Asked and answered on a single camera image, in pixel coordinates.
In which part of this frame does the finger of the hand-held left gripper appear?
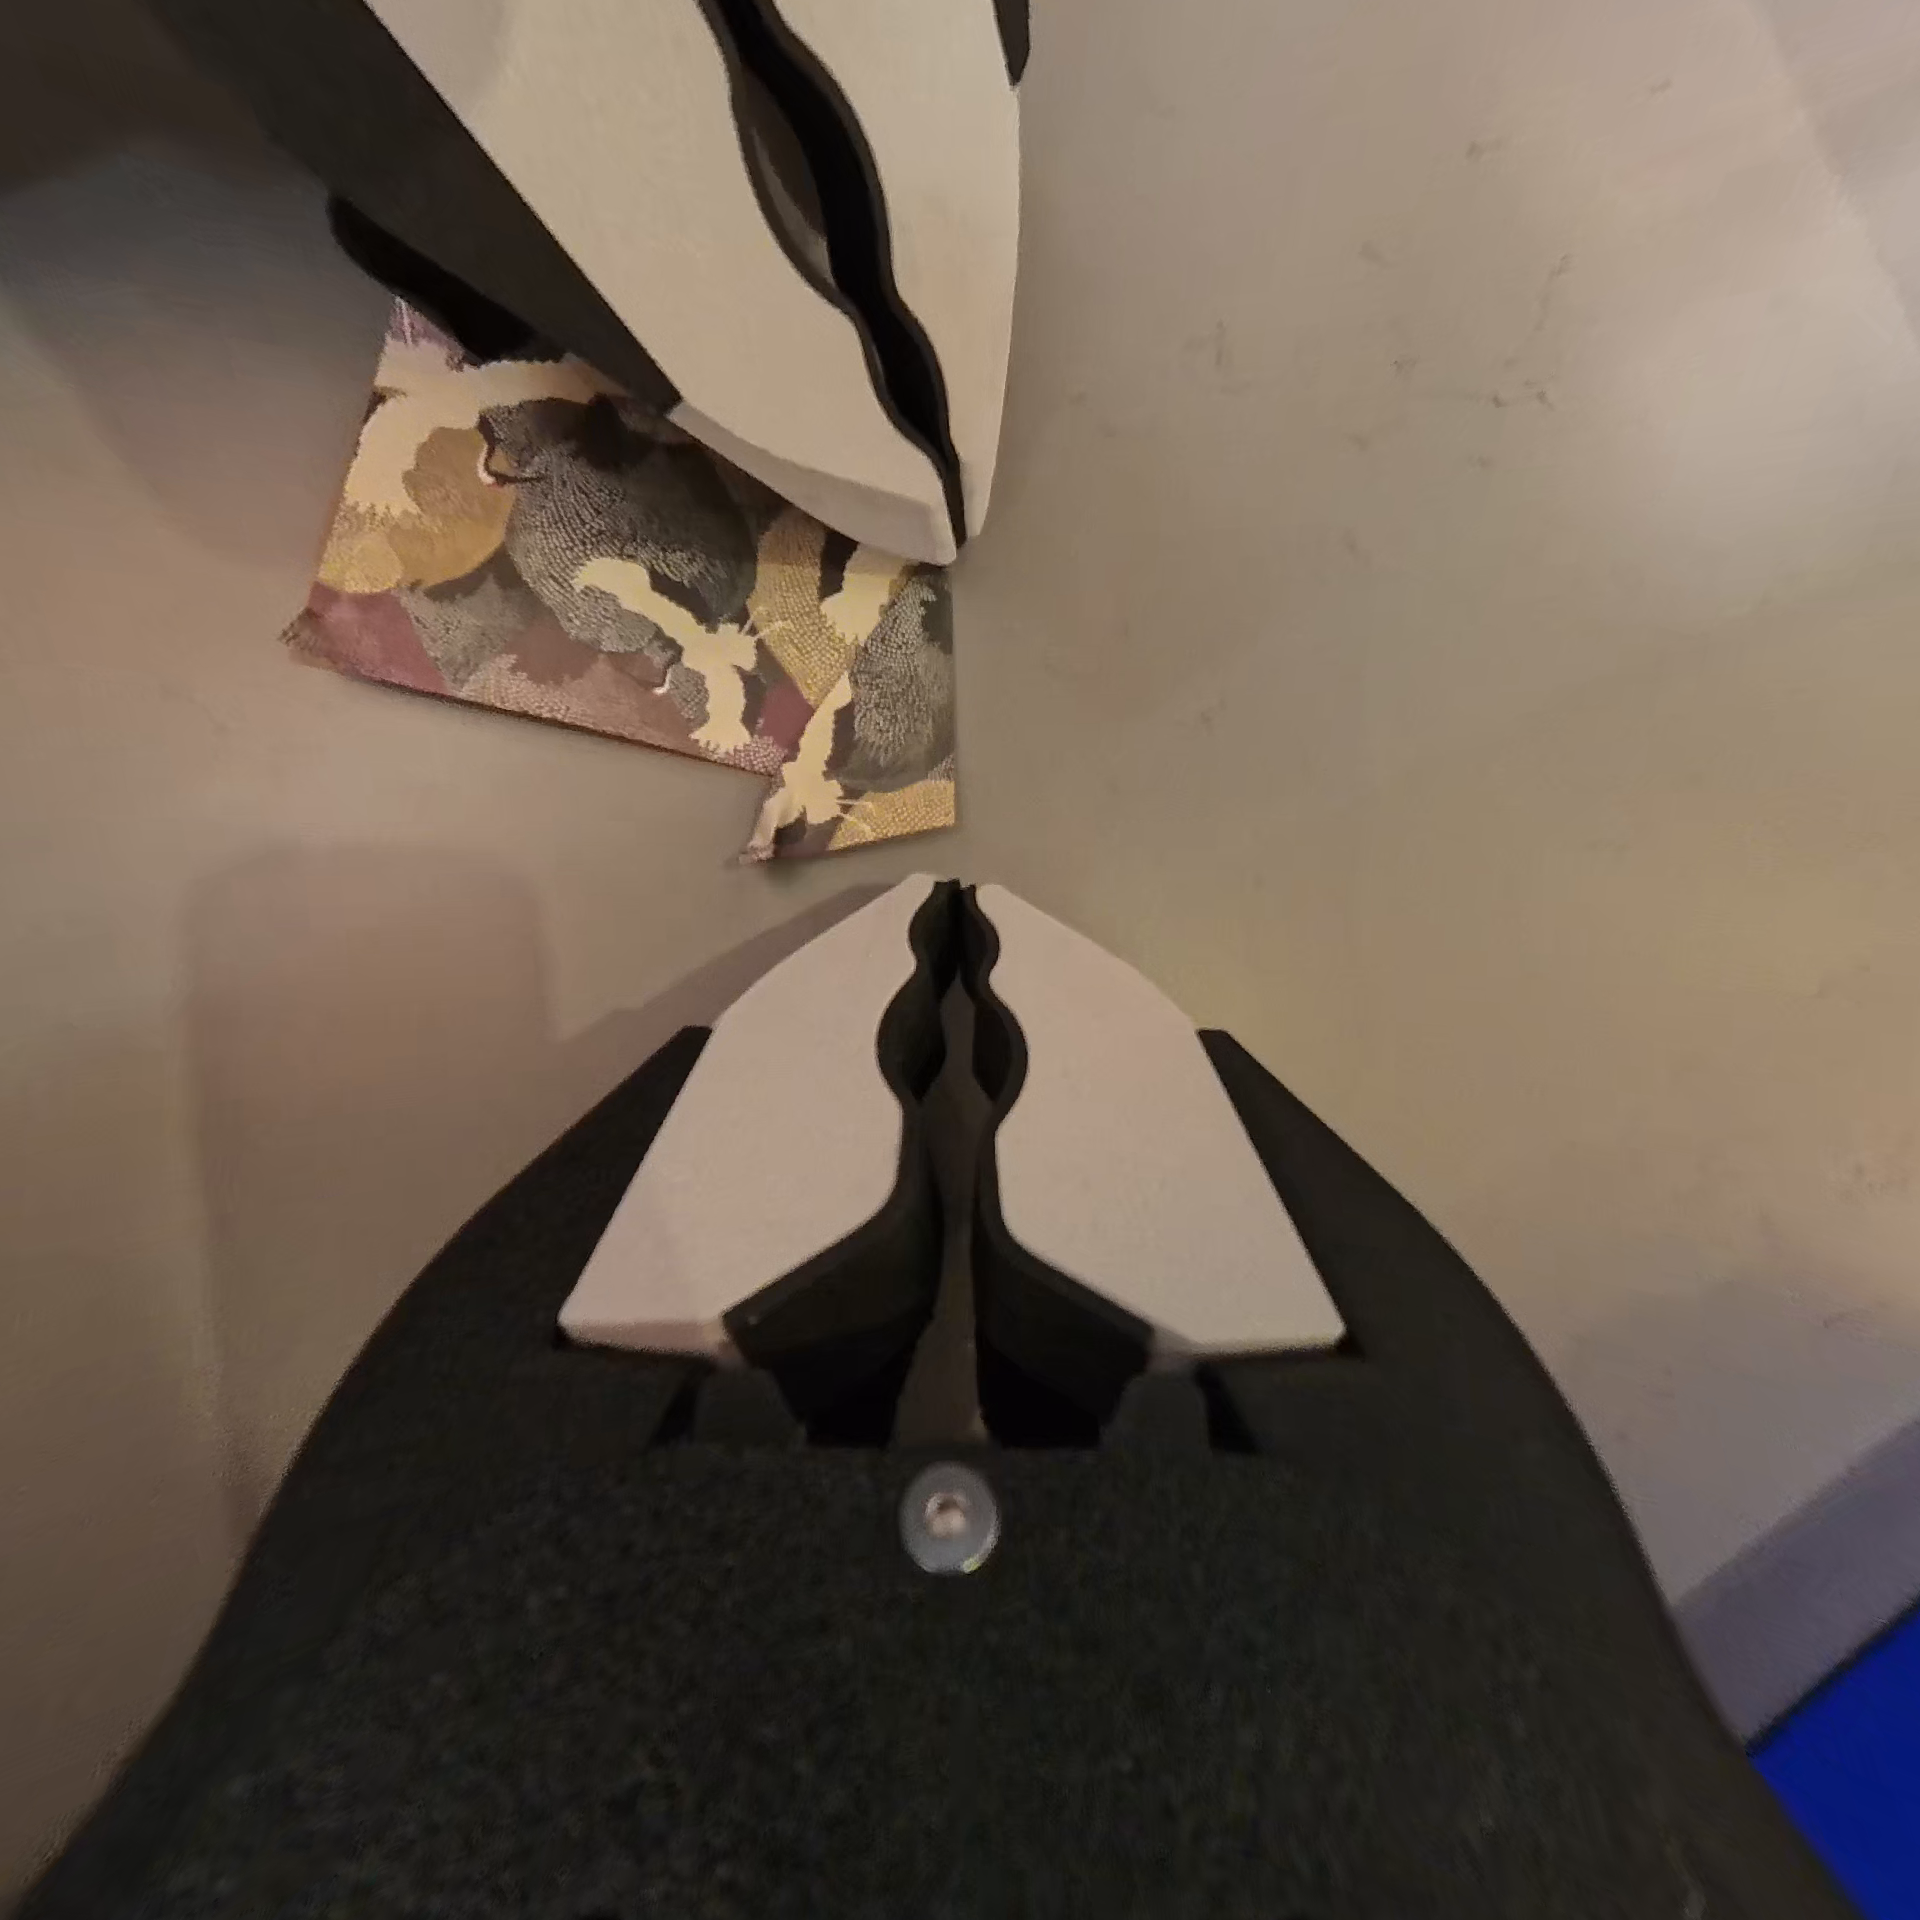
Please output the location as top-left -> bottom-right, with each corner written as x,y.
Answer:
365,0 -> 962,568
763,0 -> 1035,547

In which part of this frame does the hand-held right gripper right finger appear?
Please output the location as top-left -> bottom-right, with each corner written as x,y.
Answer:
961,878 -> 1350,1446

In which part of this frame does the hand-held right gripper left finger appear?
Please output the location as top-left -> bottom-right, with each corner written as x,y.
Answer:
554,871 -> 962,1446

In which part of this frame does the bird patterned origami paper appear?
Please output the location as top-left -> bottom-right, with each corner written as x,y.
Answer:
283,293 -> 962,869

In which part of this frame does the blue plastic bin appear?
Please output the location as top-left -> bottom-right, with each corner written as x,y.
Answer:
1744,1608 -> 1920,1920

